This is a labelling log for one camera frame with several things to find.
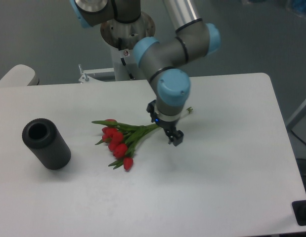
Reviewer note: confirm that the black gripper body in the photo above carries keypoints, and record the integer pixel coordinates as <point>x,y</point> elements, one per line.
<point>167,124</point>

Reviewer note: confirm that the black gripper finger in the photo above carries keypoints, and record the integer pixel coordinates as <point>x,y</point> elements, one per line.
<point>175,136</point>
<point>151,110</point>

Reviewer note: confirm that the red tulip bouquet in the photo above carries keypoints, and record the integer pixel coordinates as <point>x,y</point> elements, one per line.
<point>122,140</point>

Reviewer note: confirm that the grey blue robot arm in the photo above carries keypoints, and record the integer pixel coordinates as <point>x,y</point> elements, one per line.
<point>159,62</point>

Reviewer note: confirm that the black ribbed cylindrical vase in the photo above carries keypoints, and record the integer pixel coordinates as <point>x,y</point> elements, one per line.
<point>44,140</point>

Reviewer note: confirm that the beige chair armrest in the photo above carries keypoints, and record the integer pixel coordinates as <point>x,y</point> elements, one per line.
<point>19,75</point>

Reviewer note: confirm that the black device at table corner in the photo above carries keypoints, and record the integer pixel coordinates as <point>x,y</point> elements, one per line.
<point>299,208</point>

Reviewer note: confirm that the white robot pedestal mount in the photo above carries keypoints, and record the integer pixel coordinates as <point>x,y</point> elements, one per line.
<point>118,61</point>

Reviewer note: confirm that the white furniture frame at right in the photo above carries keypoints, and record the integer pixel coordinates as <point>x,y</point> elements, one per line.
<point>295,118</point>

